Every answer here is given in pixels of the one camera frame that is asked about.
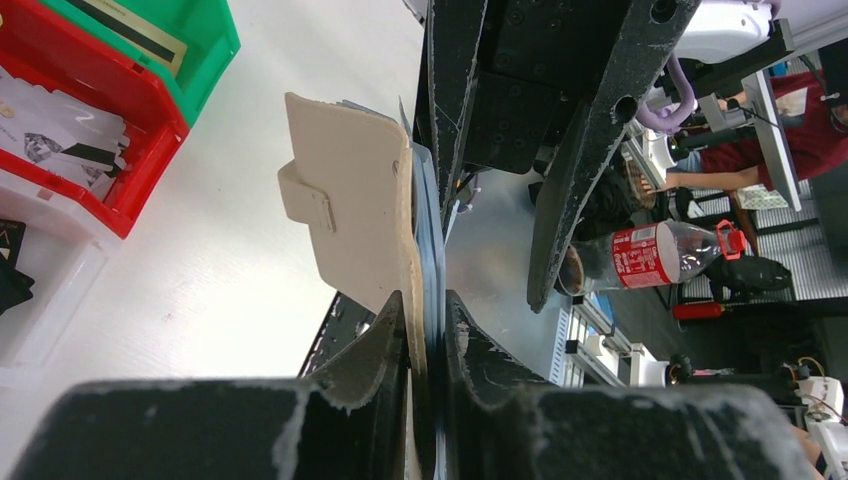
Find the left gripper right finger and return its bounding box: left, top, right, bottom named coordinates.
left=445, top=292, right=814, bottom=479

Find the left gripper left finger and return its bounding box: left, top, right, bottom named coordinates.
left=11, top=293, right=407, bottom=479

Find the green plastic bin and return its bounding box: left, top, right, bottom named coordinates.
left=44, top=1, right=241, bottom=127

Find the gold card with stripe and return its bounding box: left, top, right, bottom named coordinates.
left=69, top=0, right=187, bottom=77

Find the black card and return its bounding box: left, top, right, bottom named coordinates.
left=1, top=218, right=35, bottom=313

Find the person in red shirt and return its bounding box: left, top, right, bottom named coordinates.
left=649, top=66, right=848, bottom=195

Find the red plastic bin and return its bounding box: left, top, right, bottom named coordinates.
left=1, top=1, right=189, bottom=241

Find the beige card holder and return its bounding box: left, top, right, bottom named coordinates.
left=278, top=92, right=447, bottom=479

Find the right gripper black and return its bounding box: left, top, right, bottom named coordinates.
left=426, top=0, right=699, bottom=313

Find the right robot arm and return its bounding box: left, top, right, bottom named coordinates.
left=415, top=1, right=792, bottom=312

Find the cola bottle red label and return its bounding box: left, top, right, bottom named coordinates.
left=553, top=218, right=749, bottom=298

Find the clear plastic bin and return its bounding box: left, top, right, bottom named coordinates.
left=1, top=171, right=122, bottom=388

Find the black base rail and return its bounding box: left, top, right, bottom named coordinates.
left=298, top=292, right=376, bottom=377

